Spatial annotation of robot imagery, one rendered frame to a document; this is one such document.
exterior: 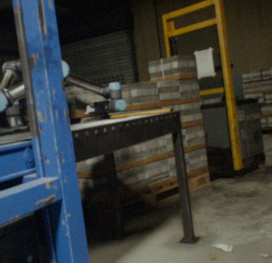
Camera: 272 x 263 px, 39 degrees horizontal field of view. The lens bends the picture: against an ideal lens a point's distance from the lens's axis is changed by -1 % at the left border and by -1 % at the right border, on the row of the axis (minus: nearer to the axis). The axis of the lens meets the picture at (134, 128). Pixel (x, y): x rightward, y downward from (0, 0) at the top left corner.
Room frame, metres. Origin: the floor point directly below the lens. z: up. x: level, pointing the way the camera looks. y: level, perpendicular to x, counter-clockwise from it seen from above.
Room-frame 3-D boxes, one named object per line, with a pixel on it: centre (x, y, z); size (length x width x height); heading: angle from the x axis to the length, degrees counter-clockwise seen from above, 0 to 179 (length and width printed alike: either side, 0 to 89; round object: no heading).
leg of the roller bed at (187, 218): (2.32, -0.25, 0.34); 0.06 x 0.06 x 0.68; 62
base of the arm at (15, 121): (2.86, 0.90, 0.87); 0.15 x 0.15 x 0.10
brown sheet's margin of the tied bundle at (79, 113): (2.92, 0.34, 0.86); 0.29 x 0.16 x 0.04; 130
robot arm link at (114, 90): (2.55, 0.10, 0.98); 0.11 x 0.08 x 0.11; 23
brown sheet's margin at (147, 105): (3.43, -0.02, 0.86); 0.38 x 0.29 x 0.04; 45
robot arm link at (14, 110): (2.86, 0.90, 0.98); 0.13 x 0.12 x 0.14; 69
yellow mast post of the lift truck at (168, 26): (4.38, -0.53, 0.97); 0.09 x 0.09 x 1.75; 44
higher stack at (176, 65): (3.84, -0.44, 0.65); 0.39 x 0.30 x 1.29; 44
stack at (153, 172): (3.34, 0.08, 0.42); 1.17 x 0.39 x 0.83; 134
